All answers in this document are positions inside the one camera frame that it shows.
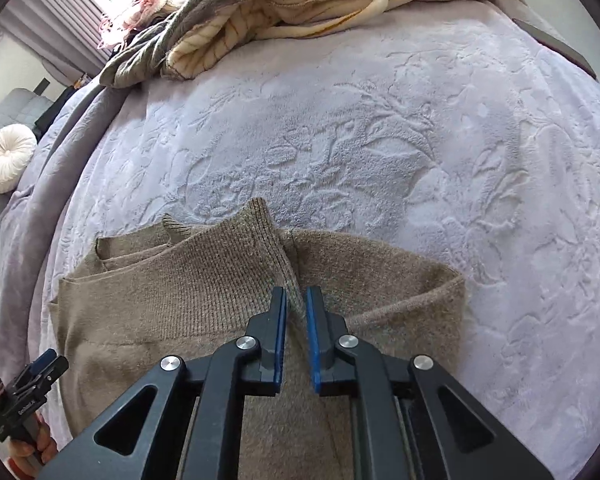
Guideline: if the olive brown knit sweater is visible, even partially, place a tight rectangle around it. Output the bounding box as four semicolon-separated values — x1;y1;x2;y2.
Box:
50;198;465;479

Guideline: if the person's left hand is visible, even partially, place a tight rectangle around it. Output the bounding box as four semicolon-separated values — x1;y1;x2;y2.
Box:
6;413;58;480

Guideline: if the round cream pleated cushion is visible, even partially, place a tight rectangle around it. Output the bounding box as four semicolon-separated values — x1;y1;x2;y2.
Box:
0;124;38;194

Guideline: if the lavender embossed bed blanket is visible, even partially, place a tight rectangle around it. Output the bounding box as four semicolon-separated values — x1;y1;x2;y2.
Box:
0;0;600;479

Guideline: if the grey-green knit garment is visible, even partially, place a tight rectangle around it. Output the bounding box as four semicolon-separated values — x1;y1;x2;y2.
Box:
98;0;238;89

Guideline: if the grey pleated curtain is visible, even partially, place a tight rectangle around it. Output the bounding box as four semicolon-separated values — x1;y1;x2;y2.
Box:
0;0;109;84

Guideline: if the pink fabric pile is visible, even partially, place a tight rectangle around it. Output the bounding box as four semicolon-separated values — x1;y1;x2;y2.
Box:
97;0;186;50

